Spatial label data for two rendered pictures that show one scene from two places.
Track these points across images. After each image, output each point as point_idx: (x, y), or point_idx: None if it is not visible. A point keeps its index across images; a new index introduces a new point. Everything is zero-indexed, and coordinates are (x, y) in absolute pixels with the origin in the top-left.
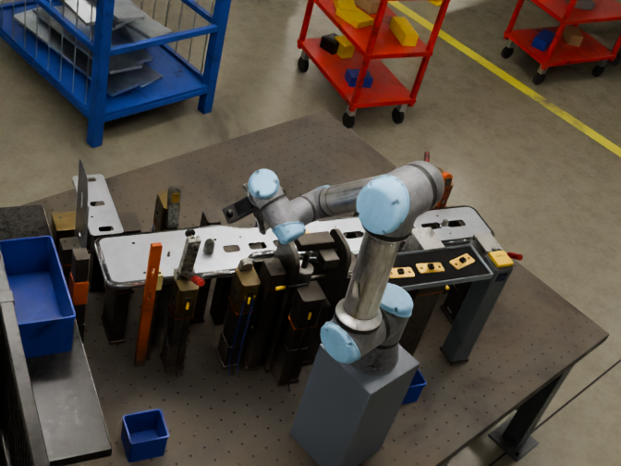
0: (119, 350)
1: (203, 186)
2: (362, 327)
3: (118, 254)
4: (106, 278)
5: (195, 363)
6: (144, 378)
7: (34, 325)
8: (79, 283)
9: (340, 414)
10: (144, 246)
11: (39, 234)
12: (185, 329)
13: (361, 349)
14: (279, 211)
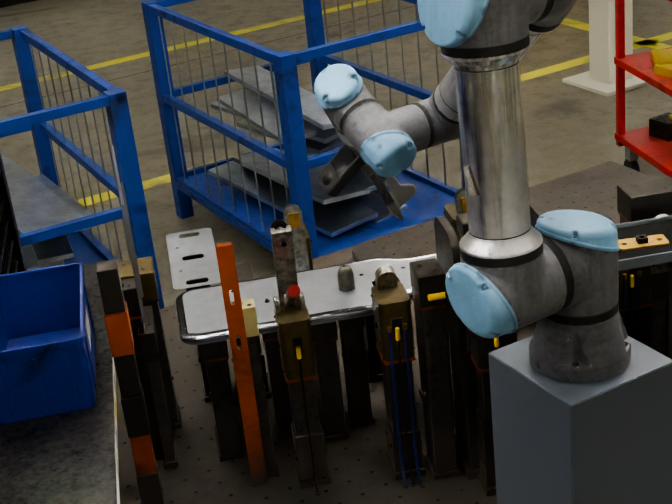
0: (234, 468)
1: (403, 267)
2: (500, 253)
3: (207, 305)
4: (181, 333)
5: (351, 476)
6: (265, 499)
7: (21, 356)
8: (113, 315)
9: (546, 475)
10: (248, 293)
11: (93, 290)
12: (312, 404)
13: (512, 299)
14: (364, 120)
